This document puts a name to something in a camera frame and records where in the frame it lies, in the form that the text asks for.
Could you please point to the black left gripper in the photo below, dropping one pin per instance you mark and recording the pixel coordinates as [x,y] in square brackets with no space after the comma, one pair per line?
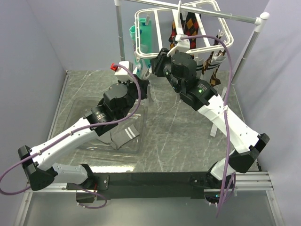
[143,85]

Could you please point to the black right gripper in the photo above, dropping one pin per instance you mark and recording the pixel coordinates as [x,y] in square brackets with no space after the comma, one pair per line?
[157,63]

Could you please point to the white clip sock hanger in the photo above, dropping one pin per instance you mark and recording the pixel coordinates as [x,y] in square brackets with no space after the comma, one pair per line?
[177,13]

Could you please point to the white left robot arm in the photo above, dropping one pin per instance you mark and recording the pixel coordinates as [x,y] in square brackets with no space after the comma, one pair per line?
[40,162]

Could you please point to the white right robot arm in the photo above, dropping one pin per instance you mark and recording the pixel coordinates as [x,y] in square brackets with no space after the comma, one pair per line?
[181,72]

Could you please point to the clear plastic bin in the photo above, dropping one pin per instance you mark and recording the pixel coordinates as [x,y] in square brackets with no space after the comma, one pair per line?
[82,105]

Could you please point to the red yellow argyle sock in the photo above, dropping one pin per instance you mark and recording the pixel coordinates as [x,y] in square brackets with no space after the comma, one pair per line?
[172,36]

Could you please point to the teal patterned sock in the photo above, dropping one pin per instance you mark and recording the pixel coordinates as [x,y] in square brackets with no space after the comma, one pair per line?
[132,30]
[145,32]

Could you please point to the grey striped hanging sock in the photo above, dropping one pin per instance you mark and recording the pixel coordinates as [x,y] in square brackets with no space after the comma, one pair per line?
[199,67]

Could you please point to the brown argyle hanging sock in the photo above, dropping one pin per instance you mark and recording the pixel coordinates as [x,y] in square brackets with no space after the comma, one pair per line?
[209,72]

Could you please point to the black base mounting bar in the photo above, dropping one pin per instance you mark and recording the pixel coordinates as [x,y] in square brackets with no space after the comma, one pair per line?
[154,184]

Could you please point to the silver white drying rack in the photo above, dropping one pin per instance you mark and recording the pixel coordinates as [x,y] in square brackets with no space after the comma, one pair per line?
[192,7]

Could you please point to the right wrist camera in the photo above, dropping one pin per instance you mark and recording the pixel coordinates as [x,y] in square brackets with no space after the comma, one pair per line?
[181,43]

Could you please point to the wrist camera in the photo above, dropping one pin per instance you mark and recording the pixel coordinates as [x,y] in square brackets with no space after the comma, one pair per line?
[121,74]
[181,43]

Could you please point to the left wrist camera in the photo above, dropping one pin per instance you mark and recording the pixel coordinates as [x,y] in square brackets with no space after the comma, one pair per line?
[121,74]

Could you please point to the aluminium frame rail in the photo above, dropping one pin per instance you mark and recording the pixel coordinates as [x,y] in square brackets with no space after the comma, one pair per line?
[27,196]

